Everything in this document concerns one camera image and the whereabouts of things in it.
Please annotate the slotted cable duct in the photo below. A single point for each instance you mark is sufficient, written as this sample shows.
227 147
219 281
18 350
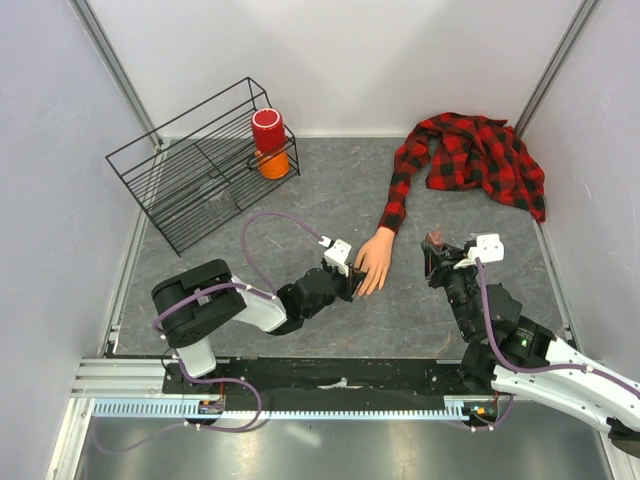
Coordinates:
193 410

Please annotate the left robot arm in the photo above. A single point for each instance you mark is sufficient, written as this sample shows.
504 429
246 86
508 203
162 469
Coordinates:
192 305

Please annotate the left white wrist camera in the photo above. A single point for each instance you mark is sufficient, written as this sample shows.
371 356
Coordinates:
336 254

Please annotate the orange cup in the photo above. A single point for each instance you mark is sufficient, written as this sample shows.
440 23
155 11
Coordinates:
273 166

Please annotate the glitter nail polish bottle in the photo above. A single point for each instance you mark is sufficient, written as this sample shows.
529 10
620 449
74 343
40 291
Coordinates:
434 238

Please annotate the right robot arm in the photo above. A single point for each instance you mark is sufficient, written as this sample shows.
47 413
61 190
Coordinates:
509 353

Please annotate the red plaid shirt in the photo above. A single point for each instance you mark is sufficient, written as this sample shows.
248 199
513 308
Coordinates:
463 153

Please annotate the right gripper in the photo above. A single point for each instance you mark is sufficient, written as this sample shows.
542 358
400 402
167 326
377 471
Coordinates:
440 262

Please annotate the clear plastic cup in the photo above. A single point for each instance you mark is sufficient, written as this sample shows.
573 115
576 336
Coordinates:
217 200

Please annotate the red cup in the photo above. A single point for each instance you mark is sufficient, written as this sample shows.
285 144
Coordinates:
268 130

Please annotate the mannequin hand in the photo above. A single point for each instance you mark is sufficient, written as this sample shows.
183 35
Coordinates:
374 259

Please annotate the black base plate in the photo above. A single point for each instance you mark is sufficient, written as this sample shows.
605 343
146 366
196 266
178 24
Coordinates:
340 383

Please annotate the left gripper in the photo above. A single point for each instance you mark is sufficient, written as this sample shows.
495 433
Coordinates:
349 289

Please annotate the black wire rack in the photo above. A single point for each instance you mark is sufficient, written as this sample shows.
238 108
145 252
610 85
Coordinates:
213 140

